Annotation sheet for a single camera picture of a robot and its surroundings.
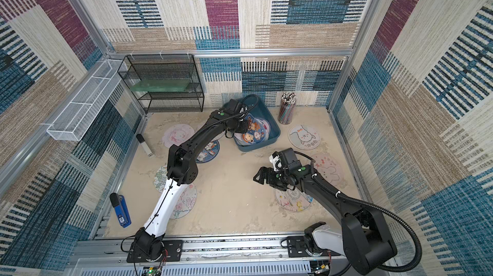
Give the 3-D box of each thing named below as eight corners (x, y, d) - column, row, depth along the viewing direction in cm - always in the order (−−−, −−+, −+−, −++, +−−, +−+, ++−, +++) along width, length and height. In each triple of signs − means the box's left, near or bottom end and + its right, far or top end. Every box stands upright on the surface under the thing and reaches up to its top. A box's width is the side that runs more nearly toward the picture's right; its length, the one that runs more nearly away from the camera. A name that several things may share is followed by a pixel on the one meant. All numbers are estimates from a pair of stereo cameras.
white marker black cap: (149, 158, 102) (144, 152, 97) (139, 141, 109) (134, 135, 104) (154, 155, 103) (149, 149, 98) (144, 139, 110) (139, 133, 105)
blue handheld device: (124, 228, 81) (117, 225, 77) (115, 199, 89) (108, 195, 85) (132, 223, 82) (126, 219, 78) (122, 194, 90) (116, 190, 86)
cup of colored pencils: (279, 124, 115) (282, 101, 101) (277, 115, 120) (281, 91, 106) (292, 124, 115) (298, 101, 101) (290, 114, 120) (295, 91, 106)
